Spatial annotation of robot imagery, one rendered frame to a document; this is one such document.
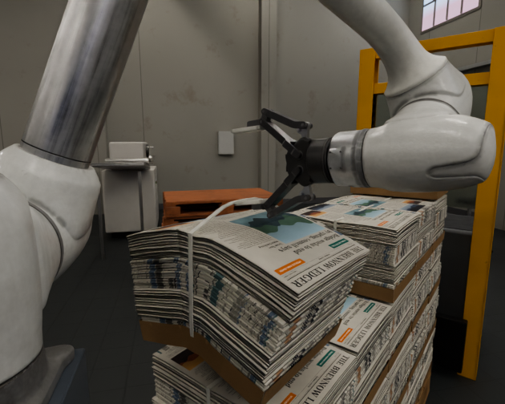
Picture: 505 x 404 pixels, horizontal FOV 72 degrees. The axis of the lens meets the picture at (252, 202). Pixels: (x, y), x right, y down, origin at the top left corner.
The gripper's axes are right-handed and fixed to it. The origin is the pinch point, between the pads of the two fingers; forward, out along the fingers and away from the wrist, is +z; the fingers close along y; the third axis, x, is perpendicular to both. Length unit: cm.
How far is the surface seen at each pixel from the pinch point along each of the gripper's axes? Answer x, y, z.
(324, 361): 11.3, 43.4, -10.9
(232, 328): -14.5, 25.9, -8.1
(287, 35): 570, -258, 337
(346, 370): 12.4, 44.6, -15.5
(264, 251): -9.3, 14.0, -11.7
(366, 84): 157, -45, 31
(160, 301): -14.2, 25.4, 10.5
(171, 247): -13.9, 14.3, 6.4
